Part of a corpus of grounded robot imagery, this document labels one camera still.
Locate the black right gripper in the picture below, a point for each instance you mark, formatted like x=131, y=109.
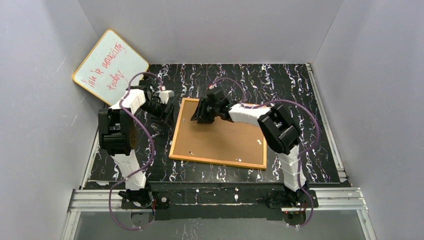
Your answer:
x=205, y=108

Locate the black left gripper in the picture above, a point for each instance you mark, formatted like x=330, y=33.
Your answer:
x=166, y=110

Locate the yellow wooden picture frame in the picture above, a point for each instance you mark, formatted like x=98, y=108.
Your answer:
x=215, y=162

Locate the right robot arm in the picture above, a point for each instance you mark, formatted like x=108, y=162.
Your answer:
x=281, y=133

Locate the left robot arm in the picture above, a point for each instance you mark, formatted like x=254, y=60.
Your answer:
x=117, y=130

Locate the yellow-rimmed whiteboard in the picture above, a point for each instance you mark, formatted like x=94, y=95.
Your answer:
x=108, y=68

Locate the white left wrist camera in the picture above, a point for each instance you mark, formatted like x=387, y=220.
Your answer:
x=165, y=95

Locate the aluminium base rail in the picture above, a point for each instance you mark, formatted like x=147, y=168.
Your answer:
x=223, y=202

